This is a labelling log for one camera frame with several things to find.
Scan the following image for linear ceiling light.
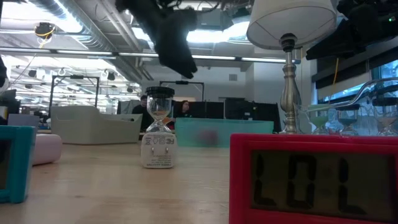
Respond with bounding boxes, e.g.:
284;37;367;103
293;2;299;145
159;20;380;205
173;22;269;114
0;46;299;63

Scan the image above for purple sand hourglass black caps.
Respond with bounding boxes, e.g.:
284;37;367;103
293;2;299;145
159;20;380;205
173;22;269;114
335;104;361;136

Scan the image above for silver lamp with white shade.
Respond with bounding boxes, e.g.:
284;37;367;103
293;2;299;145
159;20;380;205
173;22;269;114
246;0;338;135

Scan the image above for bright ceiling light panel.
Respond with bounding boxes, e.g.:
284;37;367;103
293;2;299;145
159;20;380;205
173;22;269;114
132;21;249;44

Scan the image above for black ceiling cable reel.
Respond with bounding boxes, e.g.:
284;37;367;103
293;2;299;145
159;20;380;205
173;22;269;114
34;22;57;40

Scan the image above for pale grey box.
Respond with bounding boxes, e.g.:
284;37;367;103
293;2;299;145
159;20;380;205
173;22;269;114
7;113;40;128

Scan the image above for lilac wall charger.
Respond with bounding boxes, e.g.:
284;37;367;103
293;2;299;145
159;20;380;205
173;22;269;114
141;131;178;169
32;133;63;166

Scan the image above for yellow hanging cable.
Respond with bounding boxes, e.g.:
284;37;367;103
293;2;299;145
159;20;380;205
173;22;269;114
331;57;340;95

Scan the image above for silver spiral duct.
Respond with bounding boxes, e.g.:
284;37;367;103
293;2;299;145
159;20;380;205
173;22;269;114
27;0;147;83

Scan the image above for mint green hourglass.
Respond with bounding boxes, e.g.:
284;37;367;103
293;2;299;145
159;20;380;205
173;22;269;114
306;104;331;135

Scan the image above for white plastic bin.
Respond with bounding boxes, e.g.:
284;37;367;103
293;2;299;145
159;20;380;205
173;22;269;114
50;105;143;146

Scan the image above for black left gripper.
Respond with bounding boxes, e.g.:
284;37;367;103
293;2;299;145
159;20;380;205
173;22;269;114
115;0;198;79

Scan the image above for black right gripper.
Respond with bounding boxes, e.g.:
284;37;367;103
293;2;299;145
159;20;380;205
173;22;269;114
306;0;379;62

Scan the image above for beige sand hourglass black caps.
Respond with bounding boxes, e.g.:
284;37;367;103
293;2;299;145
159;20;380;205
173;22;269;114
372;98;398;136

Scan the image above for person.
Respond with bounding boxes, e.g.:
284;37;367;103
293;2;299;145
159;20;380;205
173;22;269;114
176;99;193;118
132;95;153;131

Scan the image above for teal digital clock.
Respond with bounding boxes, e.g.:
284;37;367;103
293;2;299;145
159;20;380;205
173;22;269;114
0;125;37;205

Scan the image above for red digital clock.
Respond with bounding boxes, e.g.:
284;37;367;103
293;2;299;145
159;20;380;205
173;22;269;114
229;133;398;224

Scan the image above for black partition curtains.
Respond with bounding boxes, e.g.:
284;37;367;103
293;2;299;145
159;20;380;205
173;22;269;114
116;98;282;134

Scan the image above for teal translucent plastic tray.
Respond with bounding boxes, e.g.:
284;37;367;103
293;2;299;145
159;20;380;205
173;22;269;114
174;117;276;148

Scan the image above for black capped hourglass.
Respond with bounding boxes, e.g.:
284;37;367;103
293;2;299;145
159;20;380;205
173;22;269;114
145;86;175;134

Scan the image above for grey ceiling box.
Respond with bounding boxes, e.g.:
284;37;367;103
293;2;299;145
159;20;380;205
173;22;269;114
198;7;233;30

